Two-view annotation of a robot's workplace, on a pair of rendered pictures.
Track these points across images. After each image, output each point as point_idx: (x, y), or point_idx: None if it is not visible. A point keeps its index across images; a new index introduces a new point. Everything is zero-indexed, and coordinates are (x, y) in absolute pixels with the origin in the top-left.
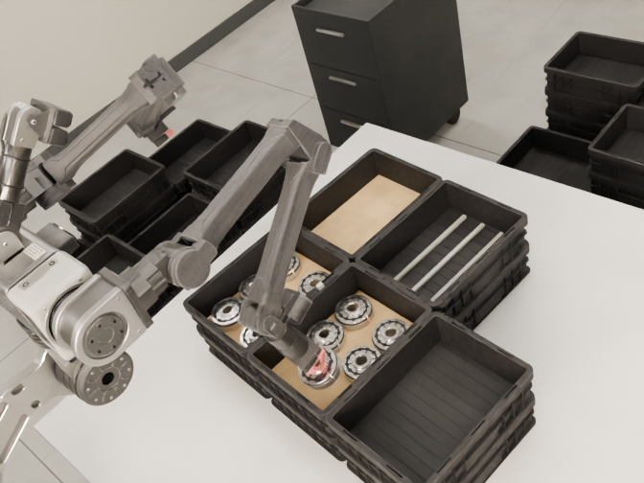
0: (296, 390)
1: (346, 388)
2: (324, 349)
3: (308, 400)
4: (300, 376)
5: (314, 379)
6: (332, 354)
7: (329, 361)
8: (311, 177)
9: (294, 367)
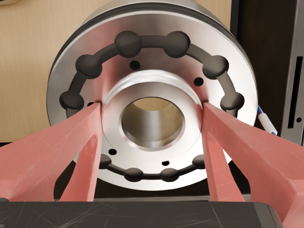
0: (138, 198)
1: (290, 81)
2: (121, 33)
3: (201, 197)
4: (125, 185)
5: (190, 161)
6: (193, 32)
7: (203, 72)
8: None
9: (4, 73)
